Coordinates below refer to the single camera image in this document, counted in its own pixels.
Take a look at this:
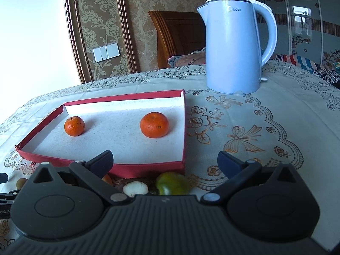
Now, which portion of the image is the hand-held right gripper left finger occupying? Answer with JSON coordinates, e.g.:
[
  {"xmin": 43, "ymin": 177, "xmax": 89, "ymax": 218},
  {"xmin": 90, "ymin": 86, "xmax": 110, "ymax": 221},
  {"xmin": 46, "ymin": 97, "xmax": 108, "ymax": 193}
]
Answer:
[{"xmin": 20, "ymin": 150, "xmax": 136, "ymax": 208}]

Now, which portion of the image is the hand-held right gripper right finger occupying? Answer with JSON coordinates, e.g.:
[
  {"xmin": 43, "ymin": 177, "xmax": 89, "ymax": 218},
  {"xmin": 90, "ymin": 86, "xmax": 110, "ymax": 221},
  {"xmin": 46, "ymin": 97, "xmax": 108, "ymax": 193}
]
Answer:
[{"xmin": 200, "ymin": 151, "xmax": 303, "ymax": 205}]

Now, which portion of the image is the red shallow cardboard tray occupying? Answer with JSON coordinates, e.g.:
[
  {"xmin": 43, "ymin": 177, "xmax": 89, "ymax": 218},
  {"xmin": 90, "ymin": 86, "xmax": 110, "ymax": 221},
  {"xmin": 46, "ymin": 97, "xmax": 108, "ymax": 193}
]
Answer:
[{"xmin": 15, "ymin": 89, "xmax": 186, "ymax": 179}]

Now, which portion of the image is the small orange tangerine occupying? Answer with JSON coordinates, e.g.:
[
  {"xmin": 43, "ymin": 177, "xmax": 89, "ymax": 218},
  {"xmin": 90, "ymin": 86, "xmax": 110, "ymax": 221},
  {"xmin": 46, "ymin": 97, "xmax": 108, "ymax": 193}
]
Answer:
[{"xmin": 64, "ymin": 116, "xmax": 85, "ymax": 136}]

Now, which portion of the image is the green tangerine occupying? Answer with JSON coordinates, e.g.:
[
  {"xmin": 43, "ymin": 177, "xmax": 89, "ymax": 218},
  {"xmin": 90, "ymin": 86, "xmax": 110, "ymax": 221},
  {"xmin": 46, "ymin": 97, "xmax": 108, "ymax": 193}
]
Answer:
[{"xmin": 155, "ymin": 172, "xmax": 190, "ymax": 196}]

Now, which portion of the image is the large orange tangerine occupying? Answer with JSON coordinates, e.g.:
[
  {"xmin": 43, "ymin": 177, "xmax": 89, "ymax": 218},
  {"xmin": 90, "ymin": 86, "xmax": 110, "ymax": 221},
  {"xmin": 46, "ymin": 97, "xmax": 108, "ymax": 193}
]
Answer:
[{"xmin": 140, "ymin": 112, "xmax": 169, "ymax": 139}]

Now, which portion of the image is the light blue electric kettle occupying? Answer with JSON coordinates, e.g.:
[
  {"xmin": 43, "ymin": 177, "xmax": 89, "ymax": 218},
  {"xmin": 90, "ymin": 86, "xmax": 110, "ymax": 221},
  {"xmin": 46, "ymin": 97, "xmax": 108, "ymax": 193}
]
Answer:
[{"xmin": 197, "ymin": 0, "xmax": 278, "ymax": 95}]

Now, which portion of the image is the folded pink brown blanket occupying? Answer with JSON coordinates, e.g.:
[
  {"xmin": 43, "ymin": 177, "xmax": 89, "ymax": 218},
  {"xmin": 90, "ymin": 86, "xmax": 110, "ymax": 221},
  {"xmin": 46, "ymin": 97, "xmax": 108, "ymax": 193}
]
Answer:
[{"xmin": 168, "ymin": 47, "xmax": 206, "ymax": 68}]

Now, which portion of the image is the striped quilt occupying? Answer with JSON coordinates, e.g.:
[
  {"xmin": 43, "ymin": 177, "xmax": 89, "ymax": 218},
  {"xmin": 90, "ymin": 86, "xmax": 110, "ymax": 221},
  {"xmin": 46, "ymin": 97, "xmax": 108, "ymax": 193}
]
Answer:
[{"xmin": 271, "ymin": 53, "xmax": 340, "ymax": 81}]

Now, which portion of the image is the brown wooden headboard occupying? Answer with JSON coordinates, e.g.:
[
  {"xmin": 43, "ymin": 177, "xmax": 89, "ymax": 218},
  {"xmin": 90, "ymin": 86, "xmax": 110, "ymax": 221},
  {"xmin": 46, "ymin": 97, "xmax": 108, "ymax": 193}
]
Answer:
[{"xmin": 148, "ymin": 11, "xmax": 206, "ymax": 69}]

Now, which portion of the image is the dark floral bedsheet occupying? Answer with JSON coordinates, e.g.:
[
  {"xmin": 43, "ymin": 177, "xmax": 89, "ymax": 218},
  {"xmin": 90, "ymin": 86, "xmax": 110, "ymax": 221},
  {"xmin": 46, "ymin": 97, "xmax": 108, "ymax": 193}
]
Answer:
[{"xmin": 317, "ymin": 68, "xmax": 340, "ymax": 87}]

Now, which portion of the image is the floral glass door wardrobe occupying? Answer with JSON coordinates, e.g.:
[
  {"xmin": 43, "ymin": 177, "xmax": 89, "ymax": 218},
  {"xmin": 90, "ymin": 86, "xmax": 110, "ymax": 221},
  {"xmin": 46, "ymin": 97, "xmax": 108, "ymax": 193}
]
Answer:
[{"xmin": 247, "ymin": 0, "xmax": 340, "ymax": 67}]

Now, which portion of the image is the white wall switch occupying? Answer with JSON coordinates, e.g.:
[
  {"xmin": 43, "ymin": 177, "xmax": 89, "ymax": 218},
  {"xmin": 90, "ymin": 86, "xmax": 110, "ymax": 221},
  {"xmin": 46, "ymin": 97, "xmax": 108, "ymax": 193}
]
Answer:
[{"xmin": 93, "ymin": 44, "xmax": 120, "ymax": 63}]

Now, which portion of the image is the brown wall trim frame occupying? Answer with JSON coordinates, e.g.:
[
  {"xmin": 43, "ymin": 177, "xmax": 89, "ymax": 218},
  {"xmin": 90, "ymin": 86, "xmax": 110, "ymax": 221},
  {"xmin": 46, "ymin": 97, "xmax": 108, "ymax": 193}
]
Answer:
[{"xmin": 62, "ymin": 0, "xmax": 139, "ymax": 84}]

